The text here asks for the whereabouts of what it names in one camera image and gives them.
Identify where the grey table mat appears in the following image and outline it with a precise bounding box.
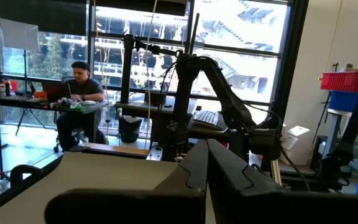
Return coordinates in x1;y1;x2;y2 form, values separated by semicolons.
0;151;217;224

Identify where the black window frame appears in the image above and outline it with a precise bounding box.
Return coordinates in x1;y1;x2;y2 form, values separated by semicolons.
0;0;311;110

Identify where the white hanging cable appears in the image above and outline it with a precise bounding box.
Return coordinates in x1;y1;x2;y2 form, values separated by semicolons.
144;0;160;151

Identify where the dark red laptop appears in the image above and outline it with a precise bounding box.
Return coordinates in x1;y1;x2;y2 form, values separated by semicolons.
40;80;72;102

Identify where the blue metal table leg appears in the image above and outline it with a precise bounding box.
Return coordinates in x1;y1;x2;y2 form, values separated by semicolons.
323;111;343;158

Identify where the blue plastic bin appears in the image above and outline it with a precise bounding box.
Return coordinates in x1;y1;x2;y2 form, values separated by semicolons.
328;90;358;118

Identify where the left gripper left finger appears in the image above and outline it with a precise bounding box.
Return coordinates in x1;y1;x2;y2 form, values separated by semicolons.
44;138;210;224

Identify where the person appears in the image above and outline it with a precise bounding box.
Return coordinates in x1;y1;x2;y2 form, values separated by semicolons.
55;60;109;152

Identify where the white diffuser panel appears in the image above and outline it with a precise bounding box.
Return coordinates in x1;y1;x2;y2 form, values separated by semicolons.
0;17;42;53

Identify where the office chair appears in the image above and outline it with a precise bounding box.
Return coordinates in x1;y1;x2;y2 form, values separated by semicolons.
52;127;90;154

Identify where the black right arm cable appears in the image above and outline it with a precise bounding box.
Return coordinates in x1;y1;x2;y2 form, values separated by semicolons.
243;101;311;193

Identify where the black cluttered desk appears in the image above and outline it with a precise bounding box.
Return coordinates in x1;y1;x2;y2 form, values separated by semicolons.
0;95;109;116

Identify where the black computer tower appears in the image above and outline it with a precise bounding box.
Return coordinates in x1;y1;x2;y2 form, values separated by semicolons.
310;134;329;175

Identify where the black pole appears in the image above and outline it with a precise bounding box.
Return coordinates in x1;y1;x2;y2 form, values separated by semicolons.
119;33;135;105

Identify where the red plastic bin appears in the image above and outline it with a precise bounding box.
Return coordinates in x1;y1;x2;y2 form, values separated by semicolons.
319;70;358;93

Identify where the black roller blind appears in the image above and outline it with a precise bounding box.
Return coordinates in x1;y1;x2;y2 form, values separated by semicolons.
0;0;89;37
94;0;188;17

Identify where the thin black rod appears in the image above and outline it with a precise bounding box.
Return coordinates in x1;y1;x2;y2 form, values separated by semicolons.
188;12;201;56

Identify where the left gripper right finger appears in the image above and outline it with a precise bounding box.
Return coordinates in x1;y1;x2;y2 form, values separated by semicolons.
206;138;358;224

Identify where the black tripod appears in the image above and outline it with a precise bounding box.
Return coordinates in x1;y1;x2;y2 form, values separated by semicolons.
14;49;47;137

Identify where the white keyboard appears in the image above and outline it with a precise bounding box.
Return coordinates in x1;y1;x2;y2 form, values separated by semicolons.
193;109;221;131

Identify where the black trash bin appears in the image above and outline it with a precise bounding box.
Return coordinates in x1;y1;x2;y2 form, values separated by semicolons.
117;114;143;144

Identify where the white box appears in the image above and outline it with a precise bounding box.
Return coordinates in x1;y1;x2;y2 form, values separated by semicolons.
280;125;311;166

